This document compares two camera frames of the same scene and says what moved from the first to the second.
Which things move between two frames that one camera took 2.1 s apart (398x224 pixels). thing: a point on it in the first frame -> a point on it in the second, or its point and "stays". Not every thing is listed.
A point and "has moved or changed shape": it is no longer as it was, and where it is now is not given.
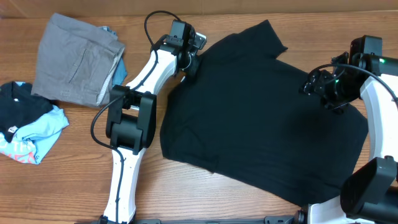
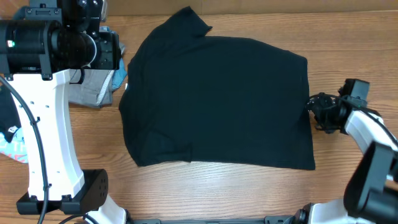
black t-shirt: x=249 y=117 has moved or changed shape
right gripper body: x=336 y=92 -> x=323 y=108
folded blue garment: x=120 y=73 stays
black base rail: x=274 y=219 stays
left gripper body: x=191 y=63 -> x=99 y=53
